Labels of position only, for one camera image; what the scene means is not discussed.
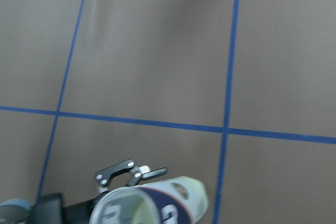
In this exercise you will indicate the tennis ball can holder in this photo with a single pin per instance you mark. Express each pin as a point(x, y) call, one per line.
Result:
point(178, 200)

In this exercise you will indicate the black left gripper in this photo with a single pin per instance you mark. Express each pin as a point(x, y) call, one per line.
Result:
point(50, 208)

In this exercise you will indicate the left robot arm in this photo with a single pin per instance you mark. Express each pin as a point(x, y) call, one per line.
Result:
point(18, 210)

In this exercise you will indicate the brown paper table cover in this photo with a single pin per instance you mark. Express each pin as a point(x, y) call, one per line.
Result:
point(239, 94)

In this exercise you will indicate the yellow tennis ball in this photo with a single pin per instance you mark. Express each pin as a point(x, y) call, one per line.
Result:
point(145, 212)

